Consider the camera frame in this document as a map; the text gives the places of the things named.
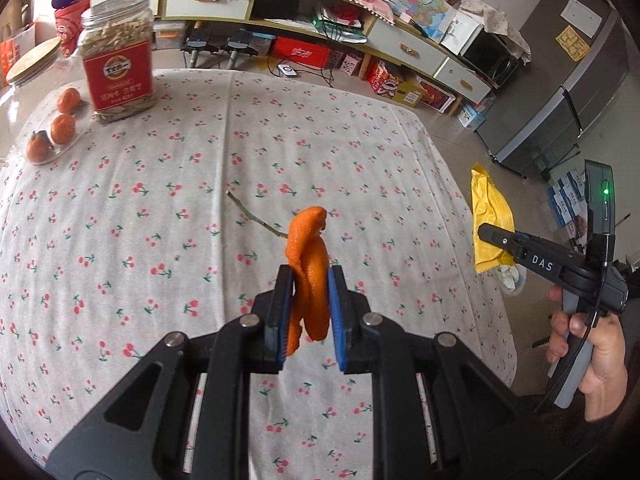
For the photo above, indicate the person's right hand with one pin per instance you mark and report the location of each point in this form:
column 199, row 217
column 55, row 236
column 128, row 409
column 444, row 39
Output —
column 607, row 360

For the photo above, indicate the black microwave oven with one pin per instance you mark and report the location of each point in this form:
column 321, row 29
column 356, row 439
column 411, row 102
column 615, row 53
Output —
column 487, row 60

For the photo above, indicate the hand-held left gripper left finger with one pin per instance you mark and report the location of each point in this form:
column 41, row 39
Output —
column 282, row 320

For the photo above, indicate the clear plastic tray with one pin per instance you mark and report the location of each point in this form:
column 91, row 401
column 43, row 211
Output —
column 80, row 132

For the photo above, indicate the glass jar wooden lid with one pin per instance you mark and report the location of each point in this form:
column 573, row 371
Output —
column 32, row 62

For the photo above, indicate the orange peel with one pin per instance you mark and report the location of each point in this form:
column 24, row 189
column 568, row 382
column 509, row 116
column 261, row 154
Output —
column 312, row 280

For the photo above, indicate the clear jar red label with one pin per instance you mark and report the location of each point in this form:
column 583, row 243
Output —
column 117, row 80

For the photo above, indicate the small blue white box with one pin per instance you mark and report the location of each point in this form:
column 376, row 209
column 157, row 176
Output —
column 472, row 117

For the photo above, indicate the thin dry stem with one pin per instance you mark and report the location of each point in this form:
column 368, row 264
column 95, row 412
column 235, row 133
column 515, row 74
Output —
column 250, row 216

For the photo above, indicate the yellow paper note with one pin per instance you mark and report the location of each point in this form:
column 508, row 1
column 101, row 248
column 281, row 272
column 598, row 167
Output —
column 574, row 44

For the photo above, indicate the pale printed cloth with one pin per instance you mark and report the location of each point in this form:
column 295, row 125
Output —
column 500, row 20

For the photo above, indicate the small orange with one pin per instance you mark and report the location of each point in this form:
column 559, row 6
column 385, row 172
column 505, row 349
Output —
column 68, row 100
column 63, row 128
column 39, row 147

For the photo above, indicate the yellow snack wrapper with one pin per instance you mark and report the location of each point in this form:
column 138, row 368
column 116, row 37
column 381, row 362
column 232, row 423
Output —
column 492, row 210

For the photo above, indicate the stack of blue white cartons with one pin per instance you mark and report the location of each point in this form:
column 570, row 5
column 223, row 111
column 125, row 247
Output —
column 570, row 200

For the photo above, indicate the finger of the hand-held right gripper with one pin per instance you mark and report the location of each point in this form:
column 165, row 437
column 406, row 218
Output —
column 530, row 255

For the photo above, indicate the white round charger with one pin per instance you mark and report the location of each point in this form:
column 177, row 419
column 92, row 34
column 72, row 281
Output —
column 289, row 71

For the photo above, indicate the map print paper bag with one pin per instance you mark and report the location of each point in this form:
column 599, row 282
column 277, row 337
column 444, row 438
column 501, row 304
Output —
column 422, row 5

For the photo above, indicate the white paper note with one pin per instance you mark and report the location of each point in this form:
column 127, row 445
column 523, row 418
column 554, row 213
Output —
column 580, row 17

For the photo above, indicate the pink patterned box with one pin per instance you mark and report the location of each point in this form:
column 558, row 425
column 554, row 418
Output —
column 350, row 64

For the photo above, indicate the grey refrigerator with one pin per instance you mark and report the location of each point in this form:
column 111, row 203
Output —
column 550, row 110

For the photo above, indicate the red gift box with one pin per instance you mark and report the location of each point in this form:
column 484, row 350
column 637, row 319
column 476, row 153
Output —
column 300, row 52

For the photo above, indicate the wooden white tv cabinet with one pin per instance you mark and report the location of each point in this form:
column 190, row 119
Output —
column 300, row 20

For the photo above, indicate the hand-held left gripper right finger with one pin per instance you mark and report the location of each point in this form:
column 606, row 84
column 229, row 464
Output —
column 340, row 320

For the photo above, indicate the red white flat box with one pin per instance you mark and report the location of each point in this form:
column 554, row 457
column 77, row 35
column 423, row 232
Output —
column 440, row 96

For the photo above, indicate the black grey device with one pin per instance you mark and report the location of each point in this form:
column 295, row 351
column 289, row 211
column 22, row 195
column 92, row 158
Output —
column 245, row 45
column 202, row 42

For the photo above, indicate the white paper bag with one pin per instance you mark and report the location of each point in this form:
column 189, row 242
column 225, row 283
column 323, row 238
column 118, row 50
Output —
column 460, row 32

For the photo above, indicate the yellow printed carton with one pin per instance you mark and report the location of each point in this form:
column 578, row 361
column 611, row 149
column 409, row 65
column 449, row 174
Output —
column 395, row 85

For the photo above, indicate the clear plastic storage box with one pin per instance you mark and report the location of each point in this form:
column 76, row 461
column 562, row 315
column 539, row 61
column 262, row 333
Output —
column 169, row 35

